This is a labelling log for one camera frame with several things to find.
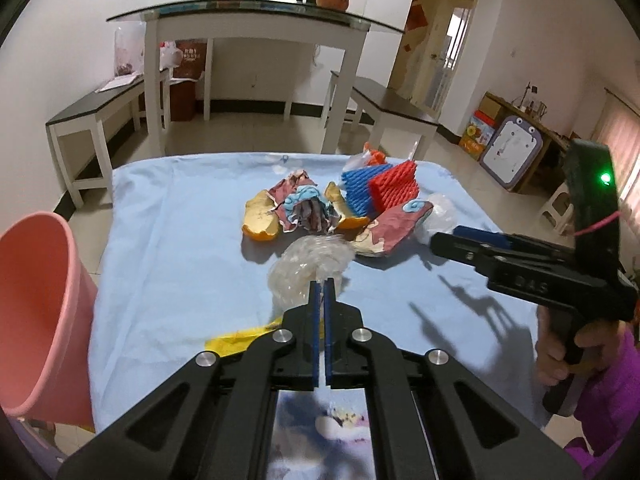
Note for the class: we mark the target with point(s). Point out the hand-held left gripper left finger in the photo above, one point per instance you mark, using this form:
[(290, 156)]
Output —
[(314, 340)]

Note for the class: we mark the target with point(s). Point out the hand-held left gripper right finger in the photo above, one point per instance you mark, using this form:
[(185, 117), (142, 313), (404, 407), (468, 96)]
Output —
[(329, 340)]

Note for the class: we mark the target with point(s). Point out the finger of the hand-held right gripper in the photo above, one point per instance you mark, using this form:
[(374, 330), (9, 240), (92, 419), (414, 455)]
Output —
[(480, 235), (457, 250)]

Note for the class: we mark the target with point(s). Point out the yellow plastic wrapper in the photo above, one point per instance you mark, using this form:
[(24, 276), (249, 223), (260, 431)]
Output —
[(235, 342)]

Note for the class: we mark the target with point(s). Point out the red foam fruit net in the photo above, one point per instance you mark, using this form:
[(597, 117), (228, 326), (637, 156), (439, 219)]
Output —
[(395, 187)]

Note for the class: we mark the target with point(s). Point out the orange peel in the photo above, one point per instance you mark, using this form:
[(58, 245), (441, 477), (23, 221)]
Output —
[(335, 195), (260, 220)]

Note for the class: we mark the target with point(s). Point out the pink plastic bucket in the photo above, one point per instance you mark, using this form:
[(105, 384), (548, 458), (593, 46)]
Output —
[(40, 300)]

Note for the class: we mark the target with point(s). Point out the person's right hand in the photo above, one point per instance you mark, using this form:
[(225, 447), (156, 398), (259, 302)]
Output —
[(550, 360)]

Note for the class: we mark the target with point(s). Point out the round clear plastic bag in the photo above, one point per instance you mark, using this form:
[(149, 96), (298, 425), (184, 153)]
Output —
[(440, 215)]

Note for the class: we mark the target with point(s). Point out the flat printed paper wrapper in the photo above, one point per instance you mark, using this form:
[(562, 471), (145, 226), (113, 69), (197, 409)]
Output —
[(395, 225)]

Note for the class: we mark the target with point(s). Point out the white plastic stool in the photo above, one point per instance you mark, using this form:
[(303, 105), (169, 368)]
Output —
[(555, 207)]

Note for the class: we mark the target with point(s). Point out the children's drawing board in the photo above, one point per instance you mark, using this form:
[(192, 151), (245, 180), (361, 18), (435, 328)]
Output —
[(512, 152)]

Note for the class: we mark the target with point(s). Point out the colourful cardboard box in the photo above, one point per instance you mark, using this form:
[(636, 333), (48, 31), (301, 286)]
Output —
[(475, 135)]

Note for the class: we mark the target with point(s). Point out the wooden side desk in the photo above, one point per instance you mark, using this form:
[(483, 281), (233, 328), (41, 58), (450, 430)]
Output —
[(552, 142)]

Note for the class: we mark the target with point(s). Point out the blue foam fruit net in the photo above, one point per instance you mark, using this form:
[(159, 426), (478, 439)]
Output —
[(357, 187)]

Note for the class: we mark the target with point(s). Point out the clear bag with orange print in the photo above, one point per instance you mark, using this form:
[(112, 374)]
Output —
[(370, 157)]

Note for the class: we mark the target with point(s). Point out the crumpled printed paper wrapper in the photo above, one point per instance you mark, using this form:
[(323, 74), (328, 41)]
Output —
[(305, 205)]

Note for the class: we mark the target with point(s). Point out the white bench with dark seat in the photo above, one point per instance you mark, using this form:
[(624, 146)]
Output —
[(85, 110), (395, 105)]

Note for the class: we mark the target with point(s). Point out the light blue printed cloth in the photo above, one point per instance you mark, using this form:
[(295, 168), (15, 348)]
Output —
[(175, 260)]

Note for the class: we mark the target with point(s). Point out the pink curtain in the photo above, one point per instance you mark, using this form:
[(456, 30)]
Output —
[(620, 135)]

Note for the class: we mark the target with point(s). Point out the dark red carton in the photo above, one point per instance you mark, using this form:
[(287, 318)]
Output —
[(187, 90)]

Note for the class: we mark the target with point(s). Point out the lilac plastic stool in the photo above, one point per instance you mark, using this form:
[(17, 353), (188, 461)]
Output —
[(35, 440)]

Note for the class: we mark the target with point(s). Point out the white glass-top dining table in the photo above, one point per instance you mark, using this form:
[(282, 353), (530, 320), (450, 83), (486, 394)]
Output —
[(250, 25)]

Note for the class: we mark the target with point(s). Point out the white and red plastic bag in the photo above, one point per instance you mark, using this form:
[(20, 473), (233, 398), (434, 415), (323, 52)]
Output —
[(171, 55)]

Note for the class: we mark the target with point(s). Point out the white paper sheets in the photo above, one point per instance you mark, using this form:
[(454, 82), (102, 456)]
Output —
[(117, 82)]

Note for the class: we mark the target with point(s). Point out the tall clear plastic bag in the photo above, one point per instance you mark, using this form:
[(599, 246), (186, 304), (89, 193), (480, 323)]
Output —
[(129, 50)]

